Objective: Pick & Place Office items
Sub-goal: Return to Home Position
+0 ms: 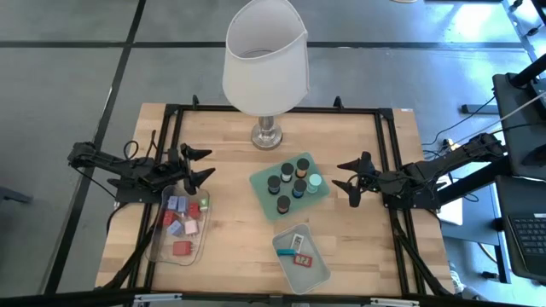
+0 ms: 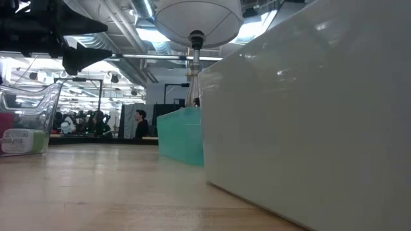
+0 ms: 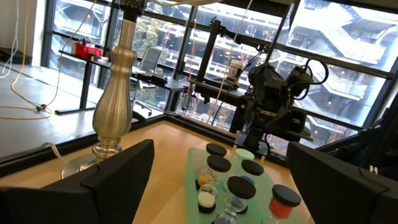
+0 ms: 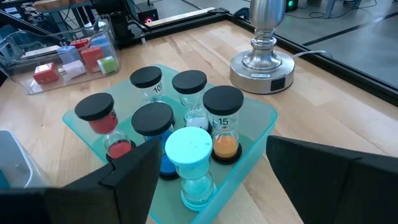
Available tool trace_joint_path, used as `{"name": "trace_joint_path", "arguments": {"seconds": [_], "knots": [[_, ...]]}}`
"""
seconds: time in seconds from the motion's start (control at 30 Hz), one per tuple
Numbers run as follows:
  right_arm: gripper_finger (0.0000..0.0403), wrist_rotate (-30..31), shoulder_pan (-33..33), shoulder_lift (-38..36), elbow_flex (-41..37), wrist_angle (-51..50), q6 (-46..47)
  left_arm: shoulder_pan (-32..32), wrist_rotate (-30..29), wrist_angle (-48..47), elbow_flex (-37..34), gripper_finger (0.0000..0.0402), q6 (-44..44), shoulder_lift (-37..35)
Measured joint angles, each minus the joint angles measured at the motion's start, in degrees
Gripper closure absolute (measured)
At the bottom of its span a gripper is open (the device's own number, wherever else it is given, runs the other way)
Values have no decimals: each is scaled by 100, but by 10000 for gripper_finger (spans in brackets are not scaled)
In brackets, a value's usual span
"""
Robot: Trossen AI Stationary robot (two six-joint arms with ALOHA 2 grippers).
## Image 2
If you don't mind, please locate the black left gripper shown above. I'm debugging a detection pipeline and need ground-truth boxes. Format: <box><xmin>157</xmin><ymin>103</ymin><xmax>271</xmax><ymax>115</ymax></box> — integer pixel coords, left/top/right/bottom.
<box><xmin>0</xmin><ymin>0</ymin><xmax>114</xmax><ymax>77</ymax></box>

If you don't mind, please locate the red wall charger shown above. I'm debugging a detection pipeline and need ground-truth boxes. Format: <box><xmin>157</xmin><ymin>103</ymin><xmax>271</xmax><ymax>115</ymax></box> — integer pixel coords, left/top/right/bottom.
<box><xmin>0</xmin><ymin>112</ymin><xmax>16</xmax><ymax>155</ymax></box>

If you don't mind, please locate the green and white wall charger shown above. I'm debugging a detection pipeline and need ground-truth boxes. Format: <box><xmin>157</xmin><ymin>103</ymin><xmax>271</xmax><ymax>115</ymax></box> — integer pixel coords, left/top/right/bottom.
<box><xmin>1</xmin><ymin>128</ymin><xmax>49</xmax><ymax>154</ymax></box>

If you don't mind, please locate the clear plastic bin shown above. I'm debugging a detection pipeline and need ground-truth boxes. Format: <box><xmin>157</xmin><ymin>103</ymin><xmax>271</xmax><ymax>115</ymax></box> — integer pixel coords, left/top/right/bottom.
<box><xmin>0</xmin><ymin>82</ymin><xmax>64</xmax><ymax>158</ymax></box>

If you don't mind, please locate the person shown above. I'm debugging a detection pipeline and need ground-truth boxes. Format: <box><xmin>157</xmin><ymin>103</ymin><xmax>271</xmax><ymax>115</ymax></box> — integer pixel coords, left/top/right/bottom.
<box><xmin>91</xmin><ymin>110</ymin><xmax>112</xmax><ymax>137</ymax></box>
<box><xmin>134</xmin><ymin>108</ymin><xmax>150</xmax><ymax>139</ymax></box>

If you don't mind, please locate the distant work table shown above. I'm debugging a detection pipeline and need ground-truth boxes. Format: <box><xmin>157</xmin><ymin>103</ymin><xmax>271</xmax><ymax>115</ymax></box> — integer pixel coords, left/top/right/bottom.
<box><xmin>48</xmin><ymin>133</ymin><xmax>160</xmax><ymax>146</ymax></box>

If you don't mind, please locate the dark fabric partition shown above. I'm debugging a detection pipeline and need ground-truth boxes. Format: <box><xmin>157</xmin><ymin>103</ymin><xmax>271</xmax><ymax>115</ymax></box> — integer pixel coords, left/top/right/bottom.
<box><xmin>118</xmin><ymin>103</ymin><xmax>187</xmax><ymax>139</ymax></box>

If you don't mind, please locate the silver lamp base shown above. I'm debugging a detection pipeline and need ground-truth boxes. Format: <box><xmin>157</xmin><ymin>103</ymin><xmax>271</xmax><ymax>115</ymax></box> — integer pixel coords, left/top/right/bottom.
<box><xmin>153</xmin><ymin>0</ymin><xmax>245</xmax><ymax>108</ymax></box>

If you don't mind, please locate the translucent green plastic tray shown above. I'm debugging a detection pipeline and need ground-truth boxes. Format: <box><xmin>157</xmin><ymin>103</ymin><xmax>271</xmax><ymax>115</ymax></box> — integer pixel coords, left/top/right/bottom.
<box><xmin>156</xmin><ymin>106</ymin><xmax>205</xmax><ymax>167</ymax></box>

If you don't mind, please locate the grey-white plastic bin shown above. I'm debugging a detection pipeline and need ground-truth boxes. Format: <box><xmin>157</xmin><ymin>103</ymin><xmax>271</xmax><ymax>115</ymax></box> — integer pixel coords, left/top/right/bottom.
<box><xmin>198</xmin><ymin>0</ymin><xmax>411</xmax><ymax>231</ymax></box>

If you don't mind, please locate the large black gantry frame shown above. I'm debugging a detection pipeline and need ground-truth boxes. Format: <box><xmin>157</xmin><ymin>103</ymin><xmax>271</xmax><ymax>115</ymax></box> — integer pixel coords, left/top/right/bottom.
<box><xmin>53</xmin><ymin>76</ymin><xmax>103</xmax><ymax>112</ymax></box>

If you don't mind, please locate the small black stand frame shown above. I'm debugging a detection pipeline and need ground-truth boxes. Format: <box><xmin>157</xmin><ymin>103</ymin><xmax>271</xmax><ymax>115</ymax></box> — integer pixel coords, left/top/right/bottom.
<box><xmin>163</xmin><ymin>82</ymin><xmax>191</xmax><ymax>105</ymax></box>

